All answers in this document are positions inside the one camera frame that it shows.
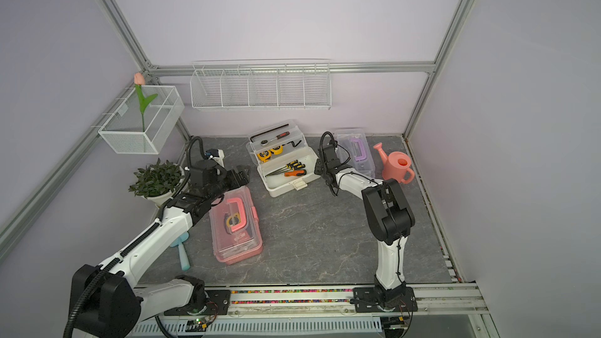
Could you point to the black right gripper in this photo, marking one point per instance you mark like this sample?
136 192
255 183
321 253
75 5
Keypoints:
317 167

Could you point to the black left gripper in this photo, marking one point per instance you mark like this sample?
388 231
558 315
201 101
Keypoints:
243 177

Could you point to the purple toolbox with clear lid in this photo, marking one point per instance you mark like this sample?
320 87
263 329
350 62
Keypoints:
352 143

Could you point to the white toolbox with clear tray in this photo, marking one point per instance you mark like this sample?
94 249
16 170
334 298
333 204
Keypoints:
297 154

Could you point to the pink toolbox with clear lid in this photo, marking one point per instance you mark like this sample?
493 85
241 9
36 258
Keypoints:
235 228

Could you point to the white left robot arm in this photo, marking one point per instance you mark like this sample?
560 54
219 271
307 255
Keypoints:
104 300

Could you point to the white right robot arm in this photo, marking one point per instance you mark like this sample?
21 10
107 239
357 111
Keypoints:
390 220

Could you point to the orange black screwdriver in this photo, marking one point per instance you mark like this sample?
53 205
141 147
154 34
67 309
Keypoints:
296 173

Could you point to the potted green plant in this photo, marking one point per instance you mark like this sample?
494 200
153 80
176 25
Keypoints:
157 182

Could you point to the yellow tape measure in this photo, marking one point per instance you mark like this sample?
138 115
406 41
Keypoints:
277 150
264 156

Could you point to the pink watering can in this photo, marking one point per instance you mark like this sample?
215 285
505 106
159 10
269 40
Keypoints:
396 165

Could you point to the pink artificial tulip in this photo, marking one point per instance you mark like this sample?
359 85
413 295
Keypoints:
144 100

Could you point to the teal brush handle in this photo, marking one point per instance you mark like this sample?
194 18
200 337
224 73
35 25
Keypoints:
183 256

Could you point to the white wire wall shelf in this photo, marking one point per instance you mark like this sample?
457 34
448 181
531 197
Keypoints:
261 84

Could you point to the white wire basket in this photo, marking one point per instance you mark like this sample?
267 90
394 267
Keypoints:
122 131

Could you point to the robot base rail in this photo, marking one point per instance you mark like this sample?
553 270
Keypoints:
285 310

